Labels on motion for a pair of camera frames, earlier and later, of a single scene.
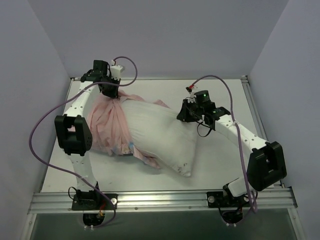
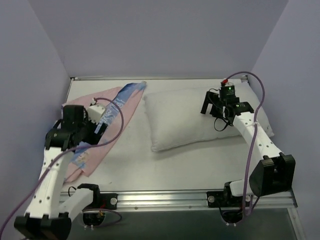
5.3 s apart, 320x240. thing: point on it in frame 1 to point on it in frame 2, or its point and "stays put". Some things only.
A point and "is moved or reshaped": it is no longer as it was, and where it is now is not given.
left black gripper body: [110, 89] to [90, 131]
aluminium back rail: [79, 78] stays put
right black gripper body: [185, 114] to [213, 106]
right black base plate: [218, 199] stays put
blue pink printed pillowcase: [109, 130] is moved or reshaped
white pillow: [158, 131] to [175, 118]
